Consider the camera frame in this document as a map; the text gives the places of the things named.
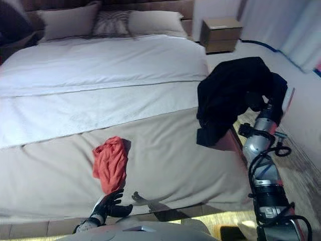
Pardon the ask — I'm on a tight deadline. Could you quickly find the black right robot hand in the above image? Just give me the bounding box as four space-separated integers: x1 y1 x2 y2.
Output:
246 91 271 112

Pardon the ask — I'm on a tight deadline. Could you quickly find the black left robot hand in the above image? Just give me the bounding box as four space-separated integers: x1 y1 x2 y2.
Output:
89 188 133 222

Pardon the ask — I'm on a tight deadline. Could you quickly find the black garment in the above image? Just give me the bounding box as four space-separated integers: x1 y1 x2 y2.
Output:
196 56 289 148

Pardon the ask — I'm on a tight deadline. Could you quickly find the red garment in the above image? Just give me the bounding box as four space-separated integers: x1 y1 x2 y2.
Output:
92 136 129 195

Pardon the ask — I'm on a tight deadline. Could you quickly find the beige bed runner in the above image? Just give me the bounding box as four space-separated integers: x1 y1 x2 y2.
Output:
0 106 254 224

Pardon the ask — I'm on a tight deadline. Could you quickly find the grey robot torso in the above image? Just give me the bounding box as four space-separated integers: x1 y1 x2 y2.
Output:
64 216 212 241

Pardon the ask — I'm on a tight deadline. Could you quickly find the brown two-drawer nightstand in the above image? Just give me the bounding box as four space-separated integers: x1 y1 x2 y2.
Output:
199 17 244 55

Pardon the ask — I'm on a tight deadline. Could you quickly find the white pleated curtain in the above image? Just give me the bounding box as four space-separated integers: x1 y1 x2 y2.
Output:
240 0 321 74

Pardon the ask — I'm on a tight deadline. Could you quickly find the white duvet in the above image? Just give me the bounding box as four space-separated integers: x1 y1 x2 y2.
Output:
0 33 210 149

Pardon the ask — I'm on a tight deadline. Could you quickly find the white pillow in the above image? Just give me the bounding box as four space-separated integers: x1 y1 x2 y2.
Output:
127 10 188 39

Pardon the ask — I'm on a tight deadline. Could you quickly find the brown padded headboard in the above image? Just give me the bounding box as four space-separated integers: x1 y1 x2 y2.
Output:
0 0 195 42

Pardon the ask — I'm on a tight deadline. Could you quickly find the striped patterned cushion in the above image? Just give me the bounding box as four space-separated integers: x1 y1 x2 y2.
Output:
92 10 134 38

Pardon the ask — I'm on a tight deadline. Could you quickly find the beige pillow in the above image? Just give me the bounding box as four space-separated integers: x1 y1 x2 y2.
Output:
37 1 102 43

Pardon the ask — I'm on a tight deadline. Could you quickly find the black floor cable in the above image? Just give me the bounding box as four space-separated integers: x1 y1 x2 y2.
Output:
239 37 302 69

